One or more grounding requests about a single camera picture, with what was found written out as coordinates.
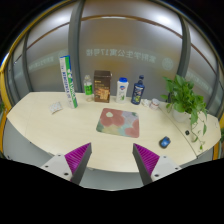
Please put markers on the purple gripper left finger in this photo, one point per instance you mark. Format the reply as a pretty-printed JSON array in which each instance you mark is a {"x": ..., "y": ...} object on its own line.
[{"x": 71, "y": 166}]

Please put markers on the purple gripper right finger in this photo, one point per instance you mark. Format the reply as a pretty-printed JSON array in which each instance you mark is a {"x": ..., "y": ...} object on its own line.
[{"x": 151, "y": 166}]

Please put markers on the blue black computer mouse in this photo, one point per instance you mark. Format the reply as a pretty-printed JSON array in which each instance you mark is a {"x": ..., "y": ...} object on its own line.
[{"x": 164, "y": 142}]

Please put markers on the floral mouse pad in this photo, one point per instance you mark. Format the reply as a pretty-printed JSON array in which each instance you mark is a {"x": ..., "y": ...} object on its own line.
[{"x": 118, "y": 122}]

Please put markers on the crumpled white wrapper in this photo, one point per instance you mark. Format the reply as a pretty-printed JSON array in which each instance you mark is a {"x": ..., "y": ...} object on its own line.
[{"x": 145, "y": 102}]

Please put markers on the small white jar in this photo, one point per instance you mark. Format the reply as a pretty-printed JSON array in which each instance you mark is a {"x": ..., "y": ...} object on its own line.
[{"x": 154, "y": 104}]

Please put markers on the green potted plant white pot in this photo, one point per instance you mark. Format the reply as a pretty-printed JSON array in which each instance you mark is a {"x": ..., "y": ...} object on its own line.
[{"x": 182, "y": 99}]

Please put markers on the dark blue shampoo bottle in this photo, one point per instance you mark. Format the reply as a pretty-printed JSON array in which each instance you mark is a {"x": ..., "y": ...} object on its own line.
[{"x": 138, "y": 90}]

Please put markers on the clear green-label water bottle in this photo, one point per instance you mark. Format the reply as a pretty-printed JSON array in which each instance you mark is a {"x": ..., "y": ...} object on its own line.
[{"x": 88, "y": 88}]

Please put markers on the white shampoo bottle blue cap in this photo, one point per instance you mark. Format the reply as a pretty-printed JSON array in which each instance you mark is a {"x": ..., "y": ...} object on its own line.
[{"x": 122, "y": 86}]

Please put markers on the brown cardboard box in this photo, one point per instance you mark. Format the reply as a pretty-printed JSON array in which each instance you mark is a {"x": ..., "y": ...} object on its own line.
[{"x": 102, "y": 81}]

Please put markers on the green white shuttlecock tube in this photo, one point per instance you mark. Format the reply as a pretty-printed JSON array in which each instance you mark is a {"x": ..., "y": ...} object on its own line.
[{"x": 67, "y": 79}]

